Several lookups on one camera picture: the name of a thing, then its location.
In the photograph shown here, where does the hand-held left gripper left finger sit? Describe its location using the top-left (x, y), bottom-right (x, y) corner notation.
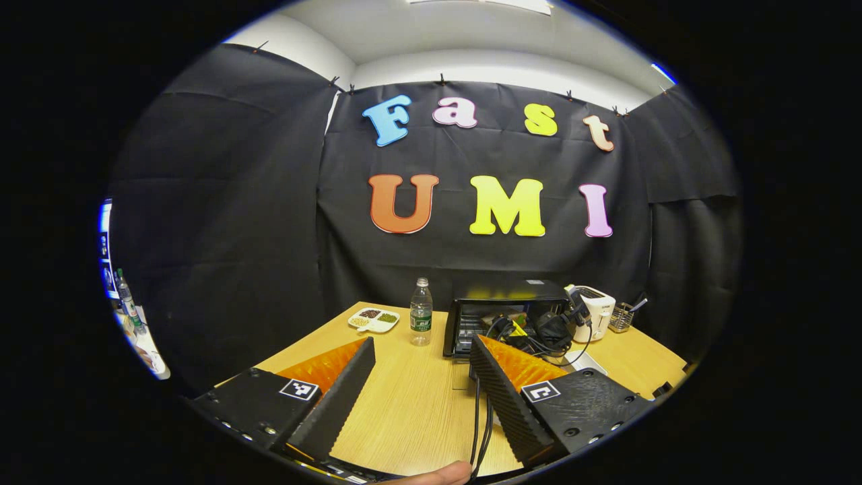
top-left (191, 337), bottom-right (376, 462)

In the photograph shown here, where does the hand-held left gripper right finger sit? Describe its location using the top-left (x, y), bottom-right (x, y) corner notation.
top-left (469, 335), bottom-right (655, 467)

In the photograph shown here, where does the black electric oven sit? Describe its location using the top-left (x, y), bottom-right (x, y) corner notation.
top-left (442, 280), bottom-right (573, 391)

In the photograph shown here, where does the white toaster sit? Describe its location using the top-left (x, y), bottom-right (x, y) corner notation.
top-left (572, 286), bottom-right (617, 343)

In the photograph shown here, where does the divided white plate with beans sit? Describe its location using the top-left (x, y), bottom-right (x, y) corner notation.
top-left (348, 307), bottom-right (400, 333)

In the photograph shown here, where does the clear water bottle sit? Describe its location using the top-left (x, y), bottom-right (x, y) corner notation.
top-left (409, 278), bottom-right (434, 346)

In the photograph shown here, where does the white side table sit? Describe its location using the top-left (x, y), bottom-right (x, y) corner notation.
top-left (114, 310), bottom-right (170, 381)

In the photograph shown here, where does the green bottle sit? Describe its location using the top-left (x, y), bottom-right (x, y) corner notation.
top-left (116, 268), bottom-right (142, 331)

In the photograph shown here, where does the black backdrop cloth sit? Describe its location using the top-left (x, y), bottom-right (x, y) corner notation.
top-left (108, 42), bottom-right (745, 395)

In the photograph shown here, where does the blue-framed board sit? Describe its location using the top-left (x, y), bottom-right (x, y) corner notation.
top-left (100, 199), bottom-right (115, 300)

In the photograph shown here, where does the large ceiling light panel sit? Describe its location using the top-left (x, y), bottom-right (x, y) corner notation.
top-left (407, 0), bottom-right (553, 15)

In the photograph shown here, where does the right hand-held gripper cable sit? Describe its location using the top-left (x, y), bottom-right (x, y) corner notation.
top-left (469, 317), bottom-right (593, 479)

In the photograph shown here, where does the wire mesh holder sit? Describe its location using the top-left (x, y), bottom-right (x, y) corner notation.
top-left (609, 302), bottom-right (637, 333)

